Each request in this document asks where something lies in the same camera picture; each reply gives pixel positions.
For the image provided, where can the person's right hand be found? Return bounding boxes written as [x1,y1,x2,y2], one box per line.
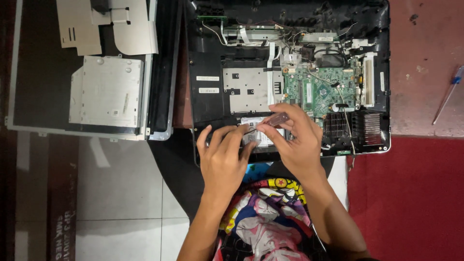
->
[255,102,324,182]

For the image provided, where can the person's left hand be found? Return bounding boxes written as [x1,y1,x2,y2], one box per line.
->
[196,123,259,195]

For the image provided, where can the screwdriver with translucent brown handle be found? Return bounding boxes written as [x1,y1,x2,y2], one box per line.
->
[243,112,290,136]

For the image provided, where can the silver hard drive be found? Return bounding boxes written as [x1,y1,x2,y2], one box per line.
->
[239,116,288,148]

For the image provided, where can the black trousers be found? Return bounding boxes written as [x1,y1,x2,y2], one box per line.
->
[148,128,336,222]

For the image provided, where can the green motherboard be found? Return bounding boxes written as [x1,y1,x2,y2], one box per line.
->
[282,63,363,117]

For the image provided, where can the black computer chassis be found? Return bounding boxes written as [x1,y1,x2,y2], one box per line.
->
[184,0,392,166]

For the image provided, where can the colourful printed shirt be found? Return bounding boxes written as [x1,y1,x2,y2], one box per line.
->
[212,162,327,261]

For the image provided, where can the silver metal shield plate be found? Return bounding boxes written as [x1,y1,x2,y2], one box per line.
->
[222,67,285,114]

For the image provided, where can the silver labelled card module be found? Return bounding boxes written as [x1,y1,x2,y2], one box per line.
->
[300,32,340,44]

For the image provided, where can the red carpet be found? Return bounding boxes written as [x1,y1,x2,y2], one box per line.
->
[347,136,464,261]

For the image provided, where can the silver optical drive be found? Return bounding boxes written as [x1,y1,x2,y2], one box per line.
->
[68,55,145,128]

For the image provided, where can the small green circuit board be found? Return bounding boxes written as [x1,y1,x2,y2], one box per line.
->
[196,15,228,23]

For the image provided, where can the silver metal cover plate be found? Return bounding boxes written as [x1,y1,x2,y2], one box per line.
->
[56,0,159,57]

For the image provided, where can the dark brown lettered board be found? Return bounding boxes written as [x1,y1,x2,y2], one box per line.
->
[46,133,79,261]

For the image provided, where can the white flat ribbon cable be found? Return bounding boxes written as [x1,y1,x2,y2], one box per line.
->
[266,41,276,106]

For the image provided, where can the black plastic bezel frame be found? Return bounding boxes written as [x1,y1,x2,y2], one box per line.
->
[148,0,184,141]

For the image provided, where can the blue handled screwdriver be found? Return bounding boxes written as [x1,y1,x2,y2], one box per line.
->
[432,65,464,126]

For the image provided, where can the display panel with metal frame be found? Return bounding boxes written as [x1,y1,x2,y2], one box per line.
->
[5,0,155,141]

